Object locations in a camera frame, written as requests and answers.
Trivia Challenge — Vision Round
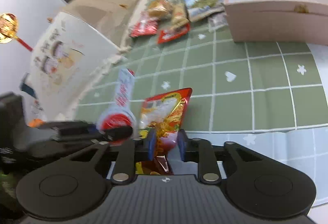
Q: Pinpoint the gold red hanging ornament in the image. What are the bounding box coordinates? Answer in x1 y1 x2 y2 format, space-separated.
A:
0 13 33 52

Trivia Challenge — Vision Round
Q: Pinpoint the sesame rice bar packet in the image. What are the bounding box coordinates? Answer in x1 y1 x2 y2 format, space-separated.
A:
171 3 189 30

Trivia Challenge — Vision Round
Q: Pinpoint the red yellow noodle snack packet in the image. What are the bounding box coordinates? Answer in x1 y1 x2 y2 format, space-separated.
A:
136 87 192 175

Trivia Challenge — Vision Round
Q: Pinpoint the round pastry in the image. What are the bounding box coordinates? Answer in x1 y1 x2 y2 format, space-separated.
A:
146 0 173 20

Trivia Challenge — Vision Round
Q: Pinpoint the silver grey snack packet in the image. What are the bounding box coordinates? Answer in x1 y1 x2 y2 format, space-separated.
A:
208 12 228 32

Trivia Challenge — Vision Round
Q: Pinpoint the red white snack stick packet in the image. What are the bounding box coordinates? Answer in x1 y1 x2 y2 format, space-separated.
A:
96 68 136 142

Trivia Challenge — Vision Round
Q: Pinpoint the white mesh food cover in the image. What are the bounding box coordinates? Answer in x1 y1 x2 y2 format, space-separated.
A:
30 0 148 121

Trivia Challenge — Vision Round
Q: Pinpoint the pink cardboard box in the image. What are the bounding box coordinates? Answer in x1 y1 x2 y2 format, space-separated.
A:
223 0 327 45

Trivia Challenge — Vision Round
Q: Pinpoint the small red sachet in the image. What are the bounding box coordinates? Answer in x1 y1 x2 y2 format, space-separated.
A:
157 23 190 44

